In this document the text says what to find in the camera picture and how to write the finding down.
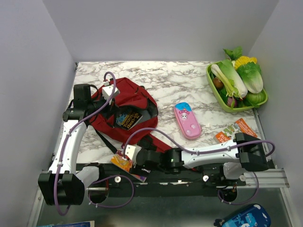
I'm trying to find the green leafy vegetable toy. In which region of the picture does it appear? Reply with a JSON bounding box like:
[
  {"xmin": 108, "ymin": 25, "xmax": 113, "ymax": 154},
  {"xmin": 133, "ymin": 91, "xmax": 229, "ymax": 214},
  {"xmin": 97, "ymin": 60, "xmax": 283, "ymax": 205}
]
[{"xmin": 223, "ymin": 46, "xmax": 242, "ymax": 61}]

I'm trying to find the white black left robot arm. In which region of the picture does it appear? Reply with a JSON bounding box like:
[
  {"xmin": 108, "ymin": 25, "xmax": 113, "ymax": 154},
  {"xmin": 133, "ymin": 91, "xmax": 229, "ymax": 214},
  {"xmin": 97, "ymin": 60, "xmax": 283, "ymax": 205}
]
[{"xmin": 38, "ymin": 84, "xmax": 105, "ymax": 205}]

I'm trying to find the yellow corn toy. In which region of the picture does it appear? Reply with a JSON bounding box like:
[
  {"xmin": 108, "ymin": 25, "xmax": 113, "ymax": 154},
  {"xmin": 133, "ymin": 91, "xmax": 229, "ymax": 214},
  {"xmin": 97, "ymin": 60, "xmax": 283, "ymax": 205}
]
[{"xmin": 233, "ymin": 56, "xmax": 258, "ymax": 69}]

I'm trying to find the green round pumpkin toy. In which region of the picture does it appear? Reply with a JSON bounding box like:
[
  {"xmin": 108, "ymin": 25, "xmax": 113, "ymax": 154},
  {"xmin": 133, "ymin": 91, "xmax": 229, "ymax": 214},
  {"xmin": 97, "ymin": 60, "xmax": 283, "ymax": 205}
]
[{"xmin": 243, "ymin": 92, "xmax": 265, "ymax": 107}]

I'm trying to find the green vegetable basket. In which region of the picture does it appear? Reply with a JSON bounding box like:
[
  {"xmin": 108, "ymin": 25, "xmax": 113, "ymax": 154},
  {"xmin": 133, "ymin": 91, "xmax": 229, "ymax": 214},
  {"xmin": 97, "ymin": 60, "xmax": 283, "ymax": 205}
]
[{"xmin": 206, "ymin": 62, "xmax": 268, "ymax": 113}]

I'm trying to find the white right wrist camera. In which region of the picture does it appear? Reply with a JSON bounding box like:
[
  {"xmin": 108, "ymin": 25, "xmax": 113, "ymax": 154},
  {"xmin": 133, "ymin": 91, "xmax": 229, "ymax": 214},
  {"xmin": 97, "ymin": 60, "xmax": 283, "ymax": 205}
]
[{"xmin": 122, "ymin": 145, "xmax": 142, "ymax": 163}]

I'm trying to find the pink blue pencil case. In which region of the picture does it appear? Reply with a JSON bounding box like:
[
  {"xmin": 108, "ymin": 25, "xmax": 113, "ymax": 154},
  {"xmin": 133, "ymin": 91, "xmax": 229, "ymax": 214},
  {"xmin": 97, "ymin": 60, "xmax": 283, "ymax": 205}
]
[{"xmin": 174, "ymin": 102, "xmax": 202, "ymax": 140}]

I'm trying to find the dark blue pencil case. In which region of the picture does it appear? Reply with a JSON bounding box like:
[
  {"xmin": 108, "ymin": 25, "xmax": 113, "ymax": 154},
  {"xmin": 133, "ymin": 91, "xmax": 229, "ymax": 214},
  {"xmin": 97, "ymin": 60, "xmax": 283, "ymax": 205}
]
[{"xmin": 214, "ymin": 203, "xmax": 272, "ymax": 227}]

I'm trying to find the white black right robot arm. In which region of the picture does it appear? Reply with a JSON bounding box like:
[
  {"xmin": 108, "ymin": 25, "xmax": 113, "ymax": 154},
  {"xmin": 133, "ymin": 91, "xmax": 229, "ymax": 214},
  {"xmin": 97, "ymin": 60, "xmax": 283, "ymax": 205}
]
[{"xmin": 132, "ymin": 132, "xmax": 269, "ymax": 185}]

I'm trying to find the brown mushroom toy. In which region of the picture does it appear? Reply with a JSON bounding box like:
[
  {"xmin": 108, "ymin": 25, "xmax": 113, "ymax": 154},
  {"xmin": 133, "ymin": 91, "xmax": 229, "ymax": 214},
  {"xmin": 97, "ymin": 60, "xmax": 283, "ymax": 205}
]
[{"xmin": 213, "ymin": 78, "xmax": 224, "ymax": 90}]

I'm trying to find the blue book at bottom edge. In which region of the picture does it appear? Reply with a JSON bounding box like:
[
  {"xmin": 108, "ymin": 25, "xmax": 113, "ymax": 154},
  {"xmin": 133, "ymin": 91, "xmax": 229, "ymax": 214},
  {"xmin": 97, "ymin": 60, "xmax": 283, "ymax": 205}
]
[{"xmin": 52, "ymin": 220, "xmax": 95, "ymax": 227}]

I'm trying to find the purple onion toy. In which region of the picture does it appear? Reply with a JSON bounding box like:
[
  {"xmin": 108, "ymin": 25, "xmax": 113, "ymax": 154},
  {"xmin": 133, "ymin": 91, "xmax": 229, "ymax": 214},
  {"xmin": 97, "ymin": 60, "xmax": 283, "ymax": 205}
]
[{"xmin": 226, "ymin": 97, "xmax": 238, "ymax": 108}]

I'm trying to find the orange purple Roald Dahl book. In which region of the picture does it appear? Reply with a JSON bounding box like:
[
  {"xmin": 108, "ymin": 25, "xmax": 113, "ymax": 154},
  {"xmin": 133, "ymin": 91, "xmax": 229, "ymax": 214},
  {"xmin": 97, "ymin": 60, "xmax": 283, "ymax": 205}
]
[{"xmin": 111, "ymin": 152, "xmax": 147, "ymax": 183}]

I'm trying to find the red student backpack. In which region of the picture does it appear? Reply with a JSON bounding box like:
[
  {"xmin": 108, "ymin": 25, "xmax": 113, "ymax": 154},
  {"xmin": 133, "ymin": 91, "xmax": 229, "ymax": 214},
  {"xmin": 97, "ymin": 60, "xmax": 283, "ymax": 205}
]
[{"xmin": 90, "ymin": 78, "xmax": 171, "ymax": 153}]

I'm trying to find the green napa cabbage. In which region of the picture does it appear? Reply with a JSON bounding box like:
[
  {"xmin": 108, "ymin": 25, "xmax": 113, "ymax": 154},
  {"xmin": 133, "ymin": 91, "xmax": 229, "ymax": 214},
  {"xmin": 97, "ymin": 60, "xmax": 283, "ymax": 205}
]
[{"xmin": 236, "ymin": 62, "xmax": 263, "ymax": 94}]

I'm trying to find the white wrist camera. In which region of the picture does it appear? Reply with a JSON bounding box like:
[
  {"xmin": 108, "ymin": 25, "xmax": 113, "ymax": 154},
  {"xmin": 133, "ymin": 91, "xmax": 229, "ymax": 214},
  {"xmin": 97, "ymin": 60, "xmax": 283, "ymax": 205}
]
[
  {"xmin": 101, "ymin": 80, "xmax": 120, "ymax": 101},
  {"xmin": 122, "ymin": 145, "xmax": 142, "ymax": 163}
]

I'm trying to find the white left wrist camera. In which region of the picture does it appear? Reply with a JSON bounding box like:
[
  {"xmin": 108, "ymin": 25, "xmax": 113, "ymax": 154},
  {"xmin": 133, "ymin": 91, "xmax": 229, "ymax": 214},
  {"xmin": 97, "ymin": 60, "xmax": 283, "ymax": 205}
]
[{"xmin": 101, "ymin": 80, "xmax": 120, "ymax": 101}]

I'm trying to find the orange green Treehouse book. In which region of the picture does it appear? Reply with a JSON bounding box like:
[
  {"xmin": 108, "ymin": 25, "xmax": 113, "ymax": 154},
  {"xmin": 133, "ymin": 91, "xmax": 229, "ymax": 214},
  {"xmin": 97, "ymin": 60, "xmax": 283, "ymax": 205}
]
[{"xmin": 214, "ymin": 118, "xmax": 258, "ymax": 143}]

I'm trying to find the aluminium rail frame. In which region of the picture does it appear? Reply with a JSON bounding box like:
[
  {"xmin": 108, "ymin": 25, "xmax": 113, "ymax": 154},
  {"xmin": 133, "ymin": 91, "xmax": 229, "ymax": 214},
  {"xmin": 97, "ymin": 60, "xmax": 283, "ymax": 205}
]
[{"xmin": 80, "ymin": 169, "xmax": 291, "ymax": 190}]

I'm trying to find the black blue Treehouse book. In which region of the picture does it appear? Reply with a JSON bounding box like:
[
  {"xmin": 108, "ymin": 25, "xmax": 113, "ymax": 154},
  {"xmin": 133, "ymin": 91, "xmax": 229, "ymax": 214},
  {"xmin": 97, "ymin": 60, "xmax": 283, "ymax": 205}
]
[{"xmin": 116, "ymin": 110, "xmax": 143, "ymax": 130}]

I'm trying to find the white green bok choy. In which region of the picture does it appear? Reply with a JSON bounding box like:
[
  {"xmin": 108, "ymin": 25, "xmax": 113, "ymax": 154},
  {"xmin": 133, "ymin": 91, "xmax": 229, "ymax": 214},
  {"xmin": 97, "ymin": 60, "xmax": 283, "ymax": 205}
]
[{"xmin": 210, "ymin": 59, "xmax": 248, "ymax": 99}]

